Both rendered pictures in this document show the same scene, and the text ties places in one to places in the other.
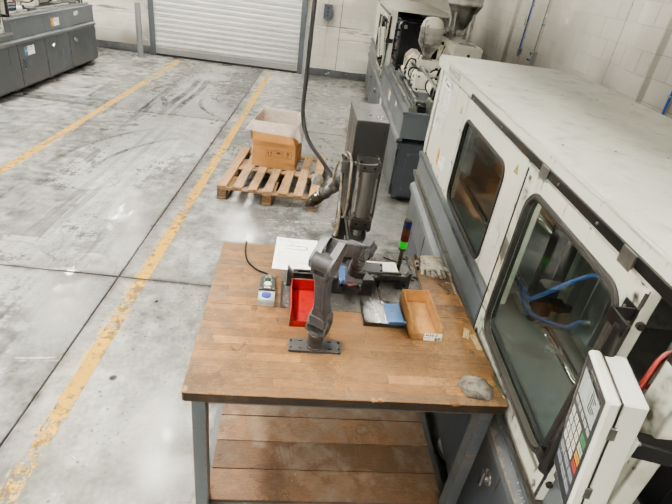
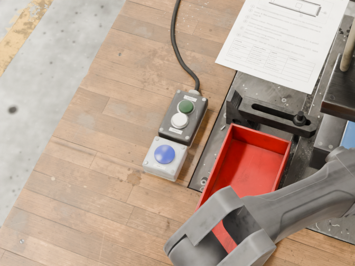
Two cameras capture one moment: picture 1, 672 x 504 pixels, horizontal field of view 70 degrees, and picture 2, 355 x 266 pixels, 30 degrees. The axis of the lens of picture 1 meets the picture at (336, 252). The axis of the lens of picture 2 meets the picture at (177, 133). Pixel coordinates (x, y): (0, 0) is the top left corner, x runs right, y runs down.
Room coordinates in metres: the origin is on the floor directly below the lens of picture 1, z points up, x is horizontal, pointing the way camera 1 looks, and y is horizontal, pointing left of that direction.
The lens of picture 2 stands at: (1.17, -0.09, 2.06)
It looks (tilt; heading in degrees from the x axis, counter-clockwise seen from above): 61 degrees down; 36
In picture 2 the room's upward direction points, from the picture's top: 7 degrees counter-clockwise
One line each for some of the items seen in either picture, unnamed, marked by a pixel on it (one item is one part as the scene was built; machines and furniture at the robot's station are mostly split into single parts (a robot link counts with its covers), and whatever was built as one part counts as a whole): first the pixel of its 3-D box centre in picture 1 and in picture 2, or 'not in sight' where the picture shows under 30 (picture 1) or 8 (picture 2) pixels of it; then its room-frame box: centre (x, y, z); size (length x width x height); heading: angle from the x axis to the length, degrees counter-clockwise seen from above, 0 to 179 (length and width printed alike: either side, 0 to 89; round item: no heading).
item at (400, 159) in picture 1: (407, 100); not in sight; (7.59, -0.75, 0.49); 5.51 x 1.02 x 0.97; 4
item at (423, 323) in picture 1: (420, 314); not in sight; (1.64, -0.39, 0.93); 0.25 x 0.13 x 0.08; 7
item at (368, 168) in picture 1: (362, 193); not in sight; (1.80, -0.07, 1.37); 0.11 x 0.09 x 0.30; 97
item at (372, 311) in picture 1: (381, 313); not in sight; (1.64, -0.23, 0.91); 0.17 x 0.16 x 0.02; 97
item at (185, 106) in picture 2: not in sight; (186, 108); (1.73, 0.28, 0.93); 0.03 x 0.03 x 0.02
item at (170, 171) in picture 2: (266, 300); (165, 161); (1.62, 0.26, 0.90); 0.07 x 0.07 x 0.06; 7
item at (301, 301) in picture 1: (304, 302); (239, 195); (1.61, 0.10, 0.93); 0.25 x 0.12 x 0.06; 7
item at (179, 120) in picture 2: not in sight; (179, 121); (1.70, 0.27, 0.93); 0.03 x 0.03 x 0.02
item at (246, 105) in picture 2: (309, 276); (278, 120); (1.78, 0.10, 0.95); 0.15 x 0.03 x 0.10; 97
